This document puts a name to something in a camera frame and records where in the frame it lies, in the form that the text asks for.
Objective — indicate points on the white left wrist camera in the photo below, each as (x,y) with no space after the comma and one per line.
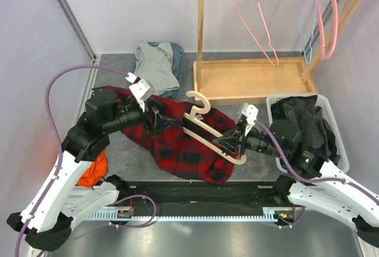
(140,88)

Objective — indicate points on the pink wire hanger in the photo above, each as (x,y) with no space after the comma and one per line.
(257,28)

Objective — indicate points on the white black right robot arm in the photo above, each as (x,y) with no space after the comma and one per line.
(316,182)

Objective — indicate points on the blue wire hanger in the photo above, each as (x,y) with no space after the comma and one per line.
(307,21)

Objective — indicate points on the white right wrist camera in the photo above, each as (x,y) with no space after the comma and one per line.
(250,112)

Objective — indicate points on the aluminium corner profile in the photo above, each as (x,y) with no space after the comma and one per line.
(75,26)

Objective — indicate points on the grey t-shirt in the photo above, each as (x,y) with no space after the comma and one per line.
(154,64)

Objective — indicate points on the beige wooden hanger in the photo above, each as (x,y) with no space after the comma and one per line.
(189,119)

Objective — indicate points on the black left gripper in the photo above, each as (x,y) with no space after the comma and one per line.
(159,122)

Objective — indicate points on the black dotted garment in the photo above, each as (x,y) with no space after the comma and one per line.
(305,116)

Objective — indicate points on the light blue cable duct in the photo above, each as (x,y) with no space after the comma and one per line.
(192,213)

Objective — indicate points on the teal plastic basin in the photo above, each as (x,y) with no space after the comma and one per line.
(161,64)

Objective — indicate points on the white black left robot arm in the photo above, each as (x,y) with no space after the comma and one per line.
(48,221)

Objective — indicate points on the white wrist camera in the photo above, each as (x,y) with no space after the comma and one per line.
(250,112)
(140,88)

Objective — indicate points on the red navy plaid skirt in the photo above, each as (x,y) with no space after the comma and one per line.
(177,153)

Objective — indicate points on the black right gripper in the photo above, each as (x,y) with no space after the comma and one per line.
(234,138)

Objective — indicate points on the white plastic laundry basket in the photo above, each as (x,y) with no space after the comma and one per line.
(328,114)

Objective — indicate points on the wooden clothes rack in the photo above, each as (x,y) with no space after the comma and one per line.
(237,81)

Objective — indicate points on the orange garment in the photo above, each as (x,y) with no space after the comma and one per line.
(95,172)

